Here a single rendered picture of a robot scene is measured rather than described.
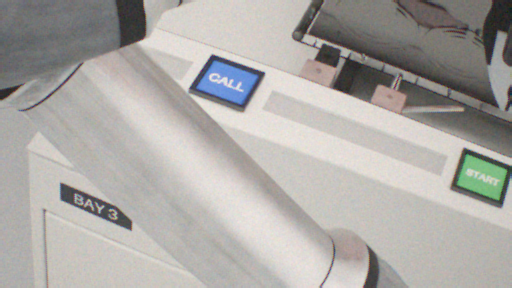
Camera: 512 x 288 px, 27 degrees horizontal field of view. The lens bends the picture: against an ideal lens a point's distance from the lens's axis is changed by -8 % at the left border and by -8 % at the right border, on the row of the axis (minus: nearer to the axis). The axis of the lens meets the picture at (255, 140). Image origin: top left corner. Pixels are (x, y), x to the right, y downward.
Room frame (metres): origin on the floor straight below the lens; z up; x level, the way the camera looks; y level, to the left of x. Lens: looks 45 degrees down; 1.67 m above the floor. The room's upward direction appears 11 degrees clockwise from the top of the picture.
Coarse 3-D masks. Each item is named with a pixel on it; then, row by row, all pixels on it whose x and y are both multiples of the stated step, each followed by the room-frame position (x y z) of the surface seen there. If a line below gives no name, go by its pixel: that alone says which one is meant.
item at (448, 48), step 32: (352, 0) 1.04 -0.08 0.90; (384, 0) 1.05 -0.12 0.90; (416, 0) 1.07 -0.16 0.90; (448, 0) 1.08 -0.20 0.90; (480, 0) 1.10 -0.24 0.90; (320, 32) 0.96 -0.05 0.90; (352, 32) 0.98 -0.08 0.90; (384, 32) 0.99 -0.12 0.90; (416, 32) 1.00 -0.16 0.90; (448, 32) 1.02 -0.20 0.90; (480, 32) 1.03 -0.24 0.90; (416, 64) 0.94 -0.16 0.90; (448, 64) 0.96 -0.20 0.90; (480, 64) 0.97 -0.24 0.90; (480, 96) 0.91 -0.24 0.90
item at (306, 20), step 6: (312, 0) 1.02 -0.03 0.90; (318, 0) 1.02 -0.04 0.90; (324, 0) 1.03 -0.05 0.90; (312, 6) 1.00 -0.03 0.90; (318, 6) 1.01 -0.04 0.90; (306, 12) 0.99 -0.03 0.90; (312, 12) 0.99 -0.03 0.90; (318, 12) 1.00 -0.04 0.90; (300, 18) 0.98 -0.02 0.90; (306, 18) 0.98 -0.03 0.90; (312, 18) 0.98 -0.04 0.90; (300, 24) 0.97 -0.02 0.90; (306, 24) 0.97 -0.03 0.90; (294, 30) 0.95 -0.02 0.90; (300, 30) 0.95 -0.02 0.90; (306, 30) 0.96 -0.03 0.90; (294, 36) 0.95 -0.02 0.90
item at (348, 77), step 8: (344, 64) 0.98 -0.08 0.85; (352, 64) 0.98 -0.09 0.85; (344, 72) 0.96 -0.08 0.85; (352, 72) 0.96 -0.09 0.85; (360, 72) 0.99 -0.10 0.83; (336, 80) 0.94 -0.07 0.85; (344, 80) 0.95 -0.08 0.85; (352, 80) 0.95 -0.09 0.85; (336, 88) 0.93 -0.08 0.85; (344, 88) 0.93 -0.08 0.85; (352, 88) 0.95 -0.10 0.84
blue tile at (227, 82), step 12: (216, 72) 0.79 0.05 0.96; (228, 72) 0.79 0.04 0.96; (240, 72) 0.80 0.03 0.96; (204, 84) 0.77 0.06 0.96; (216, 84) 0.77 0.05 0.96; (228, 84) 0.78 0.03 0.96; (240, 84) 0.78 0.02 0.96; (252, 84) 0.78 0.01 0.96; (228, 96) 0.76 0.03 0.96; (240, 96) 0.76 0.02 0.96
